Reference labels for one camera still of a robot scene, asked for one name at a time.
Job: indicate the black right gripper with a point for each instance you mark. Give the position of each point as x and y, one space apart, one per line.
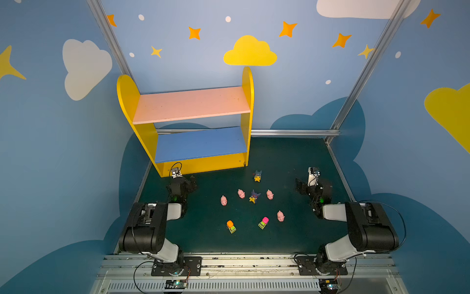
306 187

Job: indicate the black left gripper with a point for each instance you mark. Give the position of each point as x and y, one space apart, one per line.
187 185

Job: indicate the purple yellow star toy figure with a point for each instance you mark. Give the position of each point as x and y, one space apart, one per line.
254 197

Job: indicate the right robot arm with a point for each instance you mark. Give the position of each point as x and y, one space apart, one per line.
369 229

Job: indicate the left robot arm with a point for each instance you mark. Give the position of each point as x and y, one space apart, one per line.
145 228

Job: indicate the pink toy pig front right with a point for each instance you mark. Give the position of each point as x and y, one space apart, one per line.
280 216

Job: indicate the pink toy pig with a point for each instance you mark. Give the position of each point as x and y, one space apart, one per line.
270 194
280 216
241 193
223 201

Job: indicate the pink toy pig far left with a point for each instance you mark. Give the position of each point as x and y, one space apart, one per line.
223 201

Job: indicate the pink toy pig centre right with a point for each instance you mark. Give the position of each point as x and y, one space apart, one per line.
270 194

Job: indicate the pink toy pig centre left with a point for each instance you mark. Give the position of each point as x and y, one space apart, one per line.
241 193

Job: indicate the yellow toy shelf unit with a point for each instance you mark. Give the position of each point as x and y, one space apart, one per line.
193 151

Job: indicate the blue yellow toy figure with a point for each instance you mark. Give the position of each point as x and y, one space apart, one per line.
257 176

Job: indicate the right circuit board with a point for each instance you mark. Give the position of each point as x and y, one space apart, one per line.
328 286

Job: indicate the circuit board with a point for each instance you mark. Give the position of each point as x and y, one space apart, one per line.
177 285
328 286

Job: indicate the left circuit board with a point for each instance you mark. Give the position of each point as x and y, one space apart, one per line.
177 285

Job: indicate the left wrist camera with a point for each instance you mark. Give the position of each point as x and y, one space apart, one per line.
175 172

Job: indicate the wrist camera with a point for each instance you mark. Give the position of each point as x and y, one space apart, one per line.
175 172
313 176

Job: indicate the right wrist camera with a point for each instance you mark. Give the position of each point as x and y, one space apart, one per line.
313 176

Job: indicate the rear aluminium frame bar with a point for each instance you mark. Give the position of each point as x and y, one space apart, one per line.
270 132

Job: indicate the right aluminium frame post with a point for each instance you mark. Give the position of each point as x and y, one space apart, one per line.
384 40

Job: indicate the aluminium frame post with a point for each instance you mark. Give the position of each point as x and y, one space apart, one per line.
384 40
106 28

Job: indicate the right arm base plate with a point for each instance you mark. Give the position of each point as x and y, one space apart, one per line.
310 266

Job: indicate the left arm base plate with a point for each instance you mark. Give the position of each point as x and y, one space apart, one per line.
183 266

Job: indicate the aluminium front rail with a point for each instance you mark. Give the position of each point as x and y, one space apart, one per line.
251 273

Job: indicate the left aluminium frame post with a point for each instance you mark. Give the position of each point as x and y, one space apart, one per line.
106 28

